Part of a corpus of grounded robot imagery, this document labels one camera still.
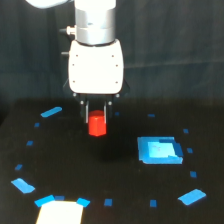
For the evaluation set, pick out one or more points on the blue tape of paper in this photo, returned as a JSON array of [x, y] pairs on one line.
[[83, 202], [44, 200]]

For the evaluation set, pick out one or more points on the white paper sheet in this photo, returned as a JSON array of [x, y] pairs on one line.
[[60, 212]]

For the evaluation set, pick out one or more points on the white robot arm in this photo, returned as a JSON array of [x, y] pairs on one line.
[[94, 24]]

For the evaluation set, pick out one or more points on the blue tape strip bottom-right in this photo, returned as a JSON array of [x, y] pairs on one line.
[[192, 197]]

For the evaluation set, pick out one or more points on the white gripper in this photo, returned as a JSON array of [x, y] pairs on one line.
[[96, 70]]

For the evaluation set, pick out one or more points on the blue tape strip left-bottom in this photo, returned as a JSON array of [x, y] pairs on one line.
[[23, 186]]

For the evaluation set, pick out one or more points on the red octagonal block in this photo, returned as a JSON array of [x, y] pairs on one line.
[[96, 123]]

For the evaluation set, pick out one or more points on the long blue tape top-left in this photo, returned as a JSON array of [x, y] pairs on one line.
[[51, 112]]

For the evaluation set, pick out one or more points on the blue tape left of paper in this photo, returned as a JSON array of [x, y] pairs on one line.
[[44, 200]]

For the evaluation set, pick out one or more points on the blue tape right of paper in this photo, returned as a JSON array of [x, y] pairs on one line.
[[83, 202]]

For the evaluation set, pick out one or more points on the blue taped square pad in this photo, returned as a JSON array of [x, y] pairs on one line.
[[159, 150]]

